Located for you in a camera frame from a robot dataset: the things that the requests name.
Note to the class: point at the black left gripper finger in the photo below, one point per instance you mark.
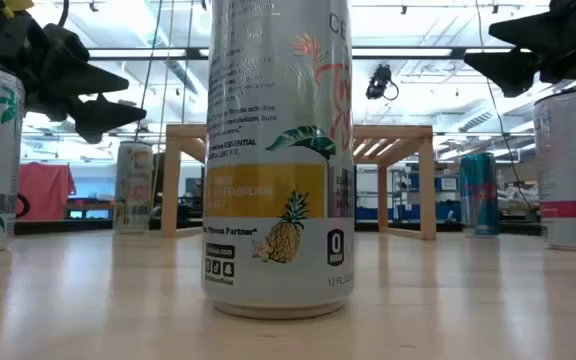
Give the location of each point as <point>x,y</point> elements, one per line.
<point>83,80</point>
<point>100,120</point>

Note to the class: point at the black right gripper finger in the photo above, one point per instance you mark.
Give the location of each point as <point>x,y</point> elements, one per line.
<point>513,70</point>
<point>538,32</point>

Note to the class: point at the white Celsius Tropical Vibe can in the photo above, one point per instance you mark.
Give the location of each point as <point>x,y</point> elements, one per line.
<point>133,190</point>
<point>278,150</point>

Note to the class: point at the blue Red Bull can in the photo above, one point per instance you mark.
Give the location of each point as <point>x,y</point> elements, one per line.
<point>479,195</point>

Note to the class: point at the light wooden slatted shelf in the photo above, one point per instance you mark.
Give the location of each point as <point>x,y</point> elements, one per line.
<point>427,190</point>

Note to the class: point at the yellow tag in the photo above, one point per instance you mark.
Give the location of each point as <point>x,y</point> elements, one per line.
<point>18,5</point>

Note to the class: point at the red hanging cloth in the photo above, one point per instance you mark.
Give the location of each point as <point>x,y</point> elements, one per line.
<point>43,192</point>

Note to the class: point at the pile of plastic bags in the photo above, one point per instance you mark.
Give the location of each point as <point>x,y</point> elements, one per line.
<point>515,195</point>

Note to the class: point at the blue storage bin rack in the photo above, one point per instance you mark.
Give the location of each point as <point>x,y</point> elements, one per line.
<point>418,210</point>

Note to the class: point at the long ceiling light rail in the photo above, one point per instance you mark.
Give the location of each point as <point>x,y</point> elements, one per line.
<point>408,52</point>

